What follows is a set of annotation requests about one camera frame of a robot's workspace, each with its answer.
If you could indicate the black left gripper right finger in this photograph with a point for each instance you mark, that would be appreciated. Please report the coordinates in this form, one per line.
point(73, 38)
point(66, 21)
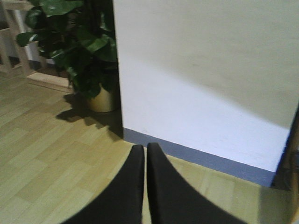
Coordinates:
point(172, 200)

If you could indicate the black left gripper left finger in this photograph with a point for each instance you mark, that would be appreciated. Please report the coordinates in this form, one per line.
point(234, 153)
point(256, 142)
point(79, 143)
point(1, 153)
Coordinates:
point(121, 201)

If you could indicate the green potted plant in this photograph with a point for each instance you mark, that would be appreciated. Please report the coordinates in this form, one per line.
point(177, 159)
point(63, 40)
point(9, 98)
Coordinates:
point(79, 37)

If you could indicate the yellow plant pot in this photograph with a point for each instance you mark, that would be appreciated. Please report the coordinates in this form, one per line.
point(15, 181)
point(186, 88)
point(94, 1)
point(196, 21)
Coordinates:
point(105, 101)

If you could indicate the wooden shelf frame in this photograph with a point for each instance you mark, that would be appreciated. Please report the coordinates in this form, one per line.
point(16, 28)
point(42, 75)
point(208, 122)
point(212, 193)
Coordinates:
point(45, 76)

